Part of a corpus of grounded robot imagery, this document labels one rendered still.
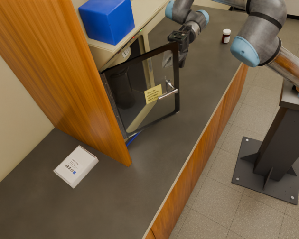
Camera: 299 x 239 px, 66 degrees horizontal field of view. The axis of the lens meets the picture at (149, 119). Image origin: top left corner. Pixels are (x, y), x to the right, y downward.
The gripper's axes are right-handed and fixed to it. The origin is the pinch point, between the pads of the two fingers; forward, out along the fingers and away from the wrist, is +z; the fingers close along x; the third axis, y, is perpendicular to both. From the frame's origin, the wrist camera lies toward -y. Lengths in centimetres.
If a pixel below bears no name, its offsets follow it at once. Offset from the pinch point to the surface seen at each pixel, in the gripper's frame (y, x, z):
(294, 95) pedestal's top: -34, 50, -42
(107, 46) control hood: 23.0, -3.5, 23.0
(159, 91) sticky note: -9.1, -0.4, 5.6
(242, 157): -124, 38, -51
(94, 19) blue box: 29.7, -6.5, 22.0
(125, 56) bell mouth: 5.1, -13.9, 6.4
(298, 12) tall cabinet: -115, 33, -287
